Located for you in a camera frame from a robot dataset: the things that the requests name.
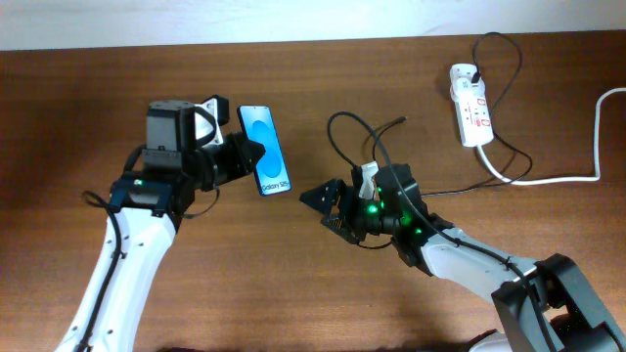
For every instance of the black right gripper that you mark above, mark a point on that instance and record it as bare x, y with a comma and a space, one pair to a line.
336, 188

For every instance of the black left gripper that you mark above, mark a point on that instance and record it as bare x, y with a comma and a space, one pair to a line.
242, 164

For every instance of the blue Samsung Galaxy smartphone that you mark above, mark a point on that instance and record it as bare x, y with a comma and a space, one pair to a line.
271, 172

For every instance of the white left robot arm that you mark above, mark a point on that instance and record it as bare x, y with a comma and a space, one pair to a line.
144, 211

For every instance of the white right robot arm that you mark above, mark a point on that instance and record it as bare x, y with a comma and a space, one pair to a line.
543, 305

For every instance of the white charger adapter plug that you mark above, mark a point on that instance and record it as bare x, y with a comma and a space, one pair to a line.
462, 88

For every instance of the white power strip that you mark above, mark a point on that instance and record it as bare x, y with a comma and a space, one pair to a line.
473, 115

